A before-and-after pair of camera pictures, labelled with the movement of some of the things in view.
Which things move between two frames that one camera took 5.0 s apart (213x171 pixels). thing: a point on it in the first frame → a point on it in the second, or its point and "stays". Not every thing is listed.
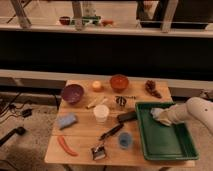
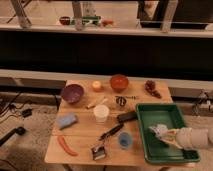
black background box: x=188 y=14 stays
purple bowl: x=72 y=93 stays
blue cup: x=124 y=139 stays
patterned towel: x=168 y=116 → x=160 y=130
